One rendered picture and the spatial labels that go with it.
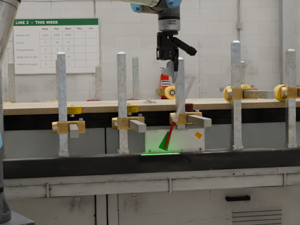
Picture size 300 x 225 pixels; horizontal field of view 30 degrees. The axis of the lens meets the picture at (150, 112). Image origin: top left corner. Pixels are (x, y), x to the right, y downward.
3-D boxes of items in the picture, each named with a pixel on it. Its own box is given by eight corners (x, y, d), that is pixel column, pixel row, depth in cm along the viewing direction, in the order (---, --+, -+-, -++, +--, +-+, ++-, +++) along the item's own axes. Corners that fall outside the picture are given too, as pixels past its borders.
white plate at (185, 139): (205, 151, 241) (204, 128, 240) (145, 154, 237) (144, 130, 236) (204, 151, 241) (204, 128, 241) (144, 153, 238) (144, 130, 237)
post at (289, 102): (296, 157, 248) (295, 48, 246) (288, 157, 248) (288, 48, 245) (293, 156, 252) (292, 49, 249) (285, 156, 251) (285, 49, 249)
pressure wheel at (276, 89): (288, 81, 264) (274, 90, 263) (296, 95, 265) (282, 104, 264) (283, 81, 270) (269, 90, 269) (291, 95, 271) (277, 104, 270)
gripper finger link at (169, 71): (162, 83, 231) (162, 60, 231) (176, 83, 232) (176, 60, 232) (164, 83, 228) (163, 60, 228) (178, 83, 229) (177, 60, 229)
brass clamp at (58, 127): (85, 133, 232) (85, 121, 232) (52, 134, 230) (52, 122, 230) (84, 132, 238) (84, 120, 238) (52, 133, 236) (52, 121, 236)
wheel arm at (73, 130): (79, 139, 204) (78, 128, 204) (69, 140, 203) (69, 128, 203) (76, 130, 247) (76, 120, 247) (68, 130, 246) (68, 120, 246)
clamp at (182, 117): (202, 123, 240) (202, 112, 240) (171, 124, 238) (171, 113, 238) (199, 122, 246) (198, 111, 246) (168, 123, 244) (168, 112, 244)
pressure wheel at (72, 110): (85, 130, 246) (85, 104, 245) (73, 132, 239) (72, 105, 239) (71, 130, 250) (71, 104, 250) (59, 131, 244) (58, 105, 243)
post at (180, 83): (185, 168, 241) (184, 57, 239) (177, 169, 240) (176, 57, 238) (184, 168, 244) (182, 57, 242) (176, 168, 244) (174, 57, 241)
